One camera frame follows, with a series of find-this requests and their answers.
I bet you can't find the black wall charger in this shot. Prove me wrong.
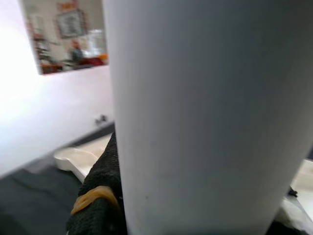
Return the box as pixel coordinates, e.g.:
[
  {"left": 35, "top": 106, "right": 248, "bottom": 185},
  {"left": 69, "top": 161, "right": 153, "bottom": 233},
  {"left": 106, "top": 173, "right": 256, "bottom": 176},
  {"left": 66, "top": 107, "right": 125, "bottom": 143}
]
[{"left": 94, "top": 114, "right": 109, "bottom": 126}]

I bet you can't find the framed wall picture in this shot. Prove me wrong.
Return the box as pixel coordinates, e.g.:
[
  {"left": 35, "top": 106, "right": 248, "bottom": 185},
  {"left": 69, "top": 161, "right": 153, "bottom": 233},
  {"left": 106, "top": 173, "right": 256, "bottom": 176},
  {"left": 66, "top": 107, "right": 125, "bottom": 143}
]
[{"left": 56, "top": 9, "right": 88, "bottom": 39}]

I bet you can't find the tan rubber band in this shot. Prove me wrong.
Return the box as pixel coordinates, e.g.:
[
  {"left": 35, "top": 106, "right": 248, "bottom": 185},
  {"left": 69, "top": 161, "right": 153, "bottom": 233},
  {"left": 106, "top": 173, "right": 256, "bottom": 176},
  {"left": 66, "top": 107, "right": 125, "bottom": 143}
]
[{"left": 70, "top": 185, "right": 121, "bottom": 216}]

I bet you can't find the white plastic table leg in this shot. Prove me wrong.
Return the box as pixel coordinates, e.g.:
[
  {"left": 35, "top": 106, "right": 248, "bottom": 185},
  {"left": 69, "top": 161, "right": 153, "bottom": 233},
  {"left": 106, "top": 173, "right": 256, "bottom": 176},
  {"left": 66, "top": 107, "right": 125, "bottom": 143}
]
[{"left": 102, "top": 0, "right": 313, "bottom": 235}]

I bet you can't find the black tablecloth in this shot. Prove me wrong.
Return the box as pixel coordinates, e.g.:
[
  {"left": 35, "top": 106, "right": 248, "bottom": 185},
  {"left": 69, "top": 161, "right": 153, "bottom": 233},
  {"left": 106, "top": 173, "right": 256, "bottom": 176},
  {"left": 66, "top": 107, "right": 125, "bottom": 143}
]
[{"left": 0, "top": 121, "right": 116, "bottom": 235}]

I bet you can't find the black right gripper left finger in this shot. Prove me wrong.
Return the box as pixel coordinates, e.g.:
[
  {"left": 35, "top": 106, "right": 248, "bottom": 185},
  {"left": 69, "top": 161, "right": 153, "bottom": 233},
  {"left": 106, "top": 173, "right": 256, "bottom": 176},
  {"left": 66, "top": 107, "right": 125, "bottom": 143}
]
[{"left": 66, "top": 131, "right": 128, "bottom": 235}]

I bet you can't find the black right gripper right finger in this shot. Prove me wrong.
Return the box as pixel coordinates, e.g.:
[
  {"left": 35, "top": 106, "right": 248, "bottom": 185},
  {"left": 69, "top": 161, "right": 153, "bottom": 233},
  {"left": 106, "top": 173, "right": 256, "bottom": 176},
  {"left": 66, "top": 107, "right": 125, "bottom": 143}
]
[{"left": 267, "top": 219, "right": 313, "bottom": 235}]

